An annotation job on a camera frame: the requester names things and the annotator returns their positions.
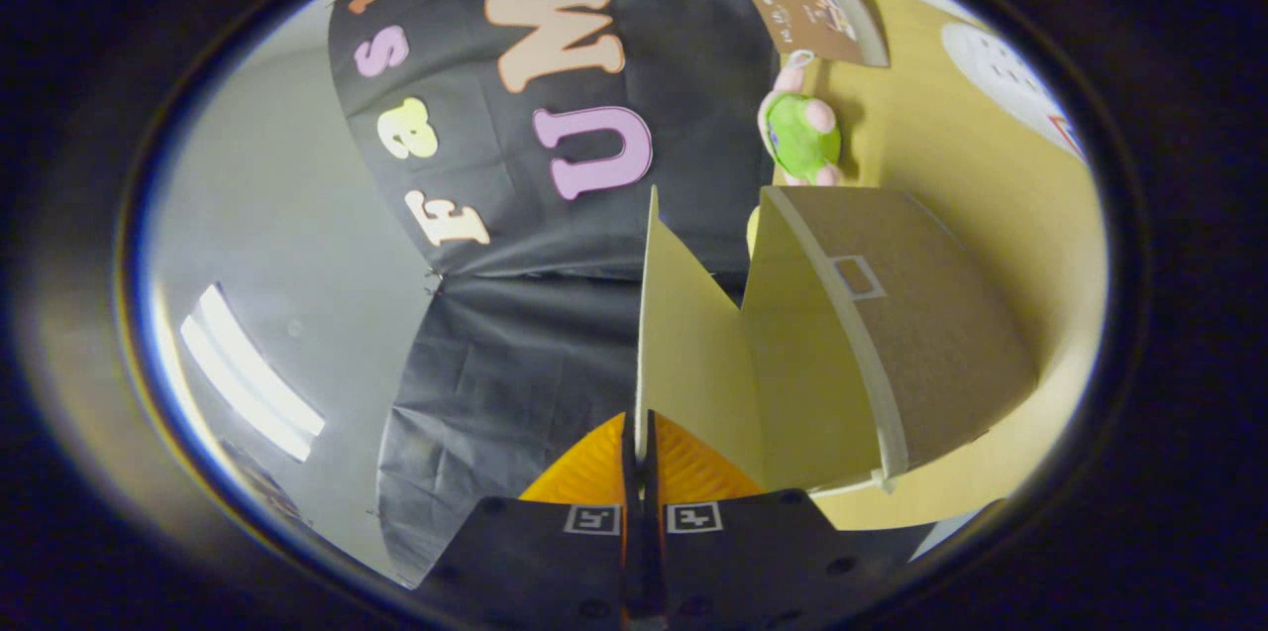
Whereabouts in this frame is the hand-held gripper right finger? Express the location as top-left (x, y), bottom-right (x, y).
top-left (644, 411), bottom-right (927, 628)

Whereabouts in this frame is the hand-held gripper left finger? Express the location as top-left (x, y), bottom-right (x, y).
top-left (416, 411), bottom-right (641, 628)

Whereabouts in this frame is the beige fabric storage box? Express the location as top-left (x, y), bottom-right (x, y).
top-left (634, 183), bottom-right (1041, 498)

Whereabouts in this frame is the black backdrop cloth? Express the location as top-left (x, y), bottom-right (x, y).
top-left (327, 0), bottom-right (784, 584)

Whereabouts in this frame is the ceiling light panel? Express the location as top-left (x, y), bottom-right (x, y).
top-left (178, 282), bottom-right (326, 464)

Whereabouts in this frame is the green and pink plush toy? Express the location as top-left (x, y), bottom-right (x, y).
top-left (757, 51), bottom-right (846, 188)

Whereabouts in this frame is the brown cover book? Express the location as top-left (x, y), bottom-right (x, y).
top-left (746, 0), bottom-right (891, 69)

